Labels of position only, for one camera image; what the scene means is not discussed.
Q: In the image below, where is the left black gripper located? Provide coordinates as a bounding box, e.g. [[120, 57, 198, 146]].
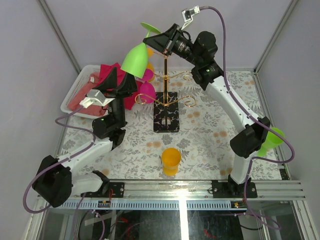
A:
[[93, 67, 137, 130]]

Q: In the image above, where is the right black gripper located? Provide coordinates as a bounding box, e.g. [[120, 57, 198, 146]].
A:
[[143, 24, 201, 67]]

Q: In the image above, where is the orange plastic wine glass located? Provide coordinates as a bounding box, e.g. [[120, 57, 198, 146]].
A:
[[146, 47, 155, 73]]

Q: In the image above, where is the green wine glass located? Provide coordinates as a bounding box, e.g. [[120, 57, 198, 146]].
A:
[[256, 131, 284, 157], [120, 21, 162, 78]]

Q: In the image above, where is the magenta plastic wine glass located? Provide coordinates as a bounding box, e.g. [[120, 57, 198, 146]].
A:
[[137, 68, 156, 104]]

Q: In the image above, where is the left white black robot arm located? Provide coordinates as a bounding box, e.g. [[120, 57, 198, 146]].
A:
[[27, 67, 138, 208]]

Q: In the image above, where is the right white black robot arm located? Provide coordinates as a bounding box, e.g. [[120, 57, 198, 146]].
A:
[[143, 24, 271, 198]]

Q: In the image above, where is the gold wine glass rack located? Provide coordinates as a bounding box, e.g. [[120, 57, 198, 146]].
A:
[[134, 56, 196, 133]]

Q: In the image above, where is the orange wine glass front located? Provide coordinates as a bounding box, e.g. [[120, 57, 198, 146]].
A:
[[161, 147, 182, 177]]

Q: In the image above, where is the magenta cloth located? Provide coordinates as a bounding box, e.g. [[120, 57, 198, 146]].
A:
[[98, 62, 142, 110]]

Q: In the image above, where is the white plastic basket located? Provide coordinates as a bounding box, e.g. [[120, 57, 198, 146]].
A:
[[60, 65, 101, 114]]

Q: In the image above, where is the pink cloth in basket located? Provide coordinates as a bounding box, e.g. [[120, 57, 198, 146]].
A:
[[67, 72, 110, 117]]

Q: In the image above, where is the floral table mat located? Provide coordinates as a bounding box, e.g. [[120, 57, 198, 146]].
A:
[[59, 71, 281, 180]]

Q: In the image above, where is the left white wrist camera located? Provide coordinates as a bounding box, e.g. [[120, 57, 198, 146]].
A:
[[79, 89, 115, 108]]

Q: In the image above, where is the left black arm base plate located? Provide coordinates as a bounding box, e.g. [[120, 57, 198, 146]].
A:
[[80, 181, 125, 199]]

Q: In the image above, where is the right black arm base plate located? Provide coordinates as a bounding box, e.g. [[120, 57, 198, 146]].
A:
[[211, 179, 258, 199]]

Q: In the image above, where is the aluminium mounting rail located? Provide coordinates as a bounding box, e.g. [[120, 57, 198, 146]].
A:
[[37, 179, 306, 201]]

